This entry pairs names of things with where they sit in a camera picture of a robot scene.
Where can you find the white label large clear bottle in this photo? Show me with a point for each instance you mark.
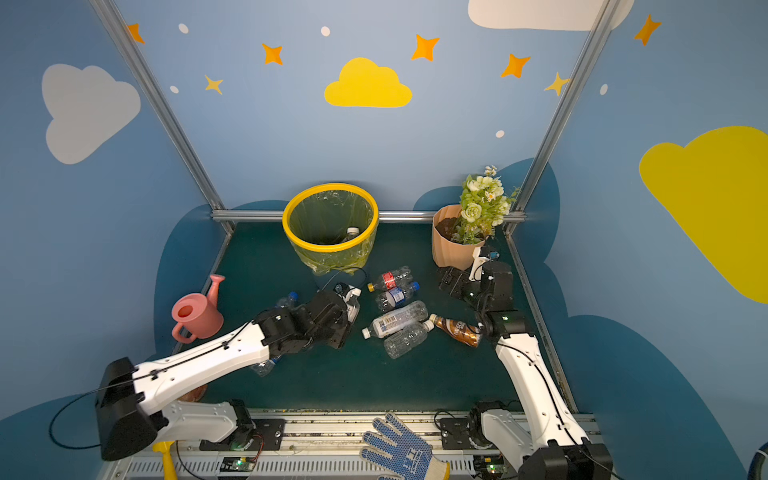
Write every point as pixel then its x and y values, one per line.
pixel 395 320

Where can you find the blue cap pepsi bottle lower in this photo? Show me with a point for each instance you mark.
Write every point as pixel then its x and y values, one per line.
pixel 263 369

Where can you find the blue cap pepsi bottle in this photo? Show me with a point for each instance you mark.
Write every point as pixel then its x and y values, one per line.
pixel 263 369
pixel 288 302

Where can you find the purple grape label bottle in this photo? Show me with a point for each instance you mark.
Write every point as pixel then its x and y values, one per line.
pixel 353 310

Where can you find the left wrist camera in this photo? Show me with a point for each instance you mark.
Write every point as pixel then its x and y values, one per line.
pixel 347 292

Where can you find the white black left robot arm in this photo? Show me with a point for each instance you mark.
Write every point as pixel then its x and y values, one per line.
pixel 139 405

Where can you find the aluminium front rail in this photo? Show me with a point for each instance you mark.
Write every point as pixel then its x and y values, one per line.
pixel 315 445

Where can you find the blue cap pepsi bottle upper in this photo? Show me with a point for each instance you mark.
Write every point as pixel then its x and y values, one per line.
pixel 288 302

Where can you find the aluminium frame post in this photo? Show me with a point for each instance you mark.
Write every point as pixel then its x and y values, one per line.
pixel 114 23
pixel 584 65

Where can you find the white green artificial flowers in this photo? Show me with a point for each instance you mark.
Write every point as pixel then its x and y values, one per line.
pixel 484 203

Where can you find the aluminium frame back bar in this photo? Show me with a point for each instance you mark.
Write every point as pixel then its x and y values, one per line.
pixel 384 216

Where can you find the aluminium frame right post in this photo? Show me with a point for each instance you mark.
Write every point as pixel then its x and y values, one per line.
pixel 584 65

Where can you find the blue dotted work glove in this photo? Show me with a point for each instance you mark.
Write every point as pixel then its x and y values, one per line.
pixel 400 452

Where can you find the blue label small bottle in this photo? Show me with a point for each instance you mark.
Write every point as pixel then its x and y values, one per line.
pixel 397 296

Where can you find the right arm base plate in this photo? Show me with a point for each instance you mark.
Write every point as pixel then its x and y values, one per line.
pixel 460 434

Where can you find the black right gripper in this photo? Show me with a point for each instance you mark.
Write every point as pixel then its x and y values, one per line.
pixel 466 284

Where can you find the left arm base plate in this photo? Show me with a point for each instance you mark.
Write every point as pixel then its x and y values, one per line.
pixel 259 435

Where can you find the yellow toy shovel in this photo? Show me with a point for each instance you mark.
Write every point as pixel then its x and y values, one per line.
pixel 164 449

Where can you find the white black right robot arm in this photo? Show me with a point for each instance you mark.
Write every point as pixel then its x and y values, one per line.
pixel 552 445

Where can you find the round jar printed lid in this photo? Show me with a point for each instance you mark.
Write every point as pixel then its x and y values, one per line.
pixel 194 395

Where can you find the clear slim white cap bottle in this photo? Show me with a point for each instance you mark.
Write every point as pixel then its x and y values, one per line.
pixel 351 233

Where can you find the red label yellow cap bottle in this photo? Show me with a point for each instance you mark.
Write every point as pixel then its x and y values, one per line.
pixel 391 279

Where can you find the peach plastic flower pot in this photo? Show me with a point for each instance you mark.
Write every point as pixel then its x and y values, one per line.
pixel 445 252

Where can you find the pink watering can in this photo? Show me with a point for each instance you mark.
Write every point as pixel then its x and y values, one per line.
pixel 196 315

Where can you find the yellow rimmed waste bin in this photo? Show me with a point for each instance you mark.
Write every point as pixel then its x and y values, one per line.
pixel 315 223

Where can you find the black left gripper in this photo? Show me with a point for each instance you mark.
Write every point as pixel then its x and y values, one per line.
pixel 334 312

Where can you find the brown tea bottle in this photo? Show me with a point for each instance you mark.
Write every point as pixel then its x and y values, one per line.
pixel 458 330

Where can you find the aluminium frame left post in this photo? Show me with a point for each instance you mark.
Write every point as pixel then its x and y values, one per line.
pixel 114 23

